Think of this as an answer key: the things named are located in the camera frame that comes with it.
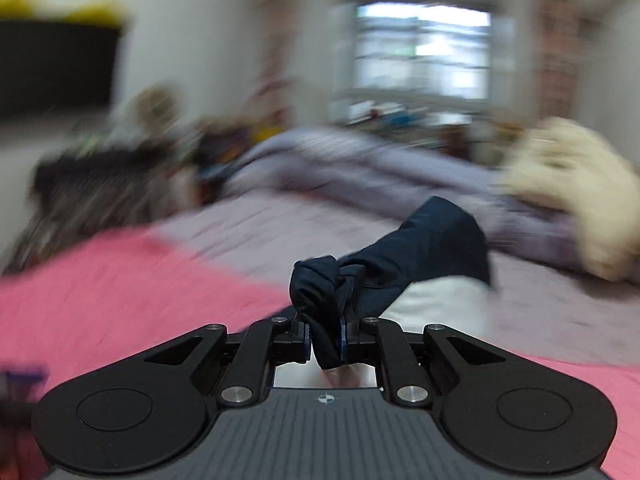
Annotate white and navy jacket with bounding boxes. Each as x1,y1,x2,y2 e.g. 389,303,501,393
274,196,493,390

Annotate dark cluttered side table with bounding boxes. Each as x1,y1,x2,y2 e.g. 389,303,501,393
10,145,201,271

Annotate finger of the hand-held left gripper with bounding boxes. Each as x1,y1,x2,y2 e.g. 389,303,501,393
0,364,51,411

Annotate window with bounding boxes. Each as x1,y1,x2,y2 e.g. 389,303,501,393
330,2,516,126

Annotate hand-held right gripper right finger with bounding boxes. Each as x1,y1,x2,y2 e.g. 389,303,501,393
340,316,506,406

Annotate black flat screen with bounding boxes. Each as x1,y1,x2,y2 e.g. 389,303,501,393
0,20,123,118

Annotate purple leaf print duvet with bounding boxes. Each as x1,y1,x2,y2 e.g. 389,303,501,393
220,127,591,271

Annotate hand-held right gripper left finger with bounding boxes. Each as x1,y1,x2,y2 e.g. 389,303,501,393
145,316,313,407

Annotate pink bunny print blanket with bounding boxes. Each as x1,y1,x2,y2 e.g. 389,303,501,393
0,225,640,480

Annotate pink patterned curtain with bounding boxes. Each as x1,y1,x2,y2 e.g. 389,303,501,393
532,0,588,121
257,0,303,126

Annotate yellow plush toys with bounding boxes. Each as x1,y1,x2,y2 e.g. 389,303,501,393
0,0,132,27

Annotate cream down jacket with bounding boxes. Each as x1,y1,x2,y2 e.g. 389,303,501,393
500,116,640,282

